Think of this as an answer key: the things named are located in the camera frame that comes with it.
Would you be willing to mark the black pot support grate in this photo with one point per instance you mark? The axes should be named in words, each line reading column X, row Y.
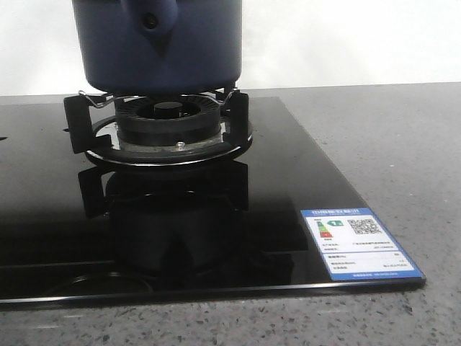
column 94, row 131

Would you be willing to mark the blue energy rating sticker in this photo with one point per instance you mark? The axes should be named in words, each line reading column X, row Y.
column 355, row 245

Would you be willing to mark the black gas burner head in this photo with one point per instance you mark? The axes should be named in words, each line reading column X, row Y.
column 164, row 121

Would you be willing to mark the black glass gas cooktop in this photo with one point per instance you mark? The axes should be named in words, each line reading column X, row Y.
column 78, row 234

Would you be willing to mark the dark blue cooking pot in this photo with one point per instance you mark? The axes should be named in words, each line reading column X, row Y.
column 160, row 47

